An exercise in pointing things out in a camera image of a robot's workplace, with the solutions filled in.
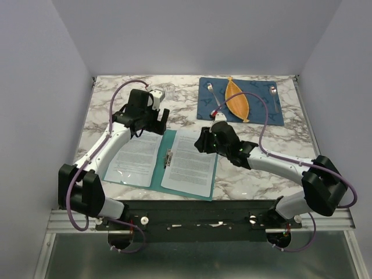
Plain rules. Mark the clear drinking glass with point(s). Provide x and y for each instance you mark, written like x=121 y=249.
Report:
x=169 y=90

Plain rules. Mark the blue placemat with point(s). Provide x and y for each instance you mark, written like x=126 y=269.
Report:
x=257 y=113

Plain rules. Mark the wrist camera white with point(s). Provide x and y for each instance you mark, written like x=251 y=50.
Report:
x=157 y=97
x=219 y=117

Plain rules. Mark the white printed paper files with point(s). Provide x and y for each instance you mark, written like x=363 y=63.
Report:
x=189 y=171

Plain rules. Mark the silver folder clip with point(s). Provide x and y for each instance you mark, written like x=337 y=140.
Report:
x=168 y=158

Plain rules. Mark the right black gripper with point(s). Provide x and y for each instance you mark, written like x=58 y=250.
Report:
x=201 y=143

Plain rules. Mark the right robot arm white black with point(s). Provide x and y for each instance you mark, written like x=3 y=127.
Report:
x=322 y=187

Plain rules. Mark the orange leaf-shaped dish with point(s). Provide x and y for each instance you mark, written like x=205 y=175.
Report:
x=238 y=105

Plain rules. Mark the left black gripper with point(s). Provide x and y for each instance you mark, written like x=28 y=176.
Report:
x=156 y=126

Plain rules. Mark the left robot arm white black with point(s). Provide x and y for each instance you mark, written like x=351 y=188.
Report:
x=79 y=184

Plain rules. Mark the teal green folder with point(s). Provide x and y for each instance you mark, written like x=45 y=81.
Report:
x=166 y=143

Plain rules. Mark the silver spoon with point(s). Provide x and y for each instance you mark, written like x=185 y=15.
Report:
x=274 y=94

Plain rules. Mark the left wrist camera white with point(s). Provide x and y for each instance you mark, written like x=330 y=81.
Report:
x=157 y=97

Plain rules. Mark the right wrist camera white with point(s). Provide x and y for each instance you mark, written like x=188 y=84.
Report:
x=219 y=117

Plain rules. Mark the silver fork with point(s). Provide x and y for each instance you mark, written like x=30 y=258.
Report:
x=211 y=90

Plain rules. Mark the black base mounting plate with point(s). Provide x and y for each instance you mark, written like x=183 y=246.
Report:
x=198 y=221

